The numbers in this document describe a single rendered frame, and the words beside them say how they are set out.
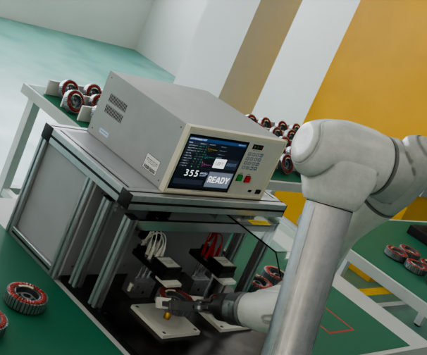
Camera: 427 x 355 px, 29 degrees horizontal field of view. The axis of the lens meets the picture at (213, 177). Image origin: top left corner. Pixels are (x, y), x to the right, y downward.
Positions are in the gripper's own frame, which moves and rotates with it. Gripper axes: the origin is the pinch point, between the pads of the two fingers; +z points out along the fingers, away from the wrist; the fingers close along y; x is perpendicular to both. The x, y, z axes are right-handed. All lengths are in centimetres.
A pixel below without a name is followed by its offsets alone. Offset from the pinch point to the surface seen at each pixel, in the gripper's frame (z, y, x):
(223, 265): 1.5, -22.0, -9.9
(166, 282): 1.9, 2.1, -5.5
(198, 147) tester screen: -8.7, 2.0, -43.1
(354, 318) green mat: 0, -95, 10
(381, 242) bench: 47, -195, -16
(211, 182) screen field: -3.8, -9.2, -34.3
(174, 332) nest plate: -2.3, 2.6, 8.2
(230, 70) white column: 237, -298, -139
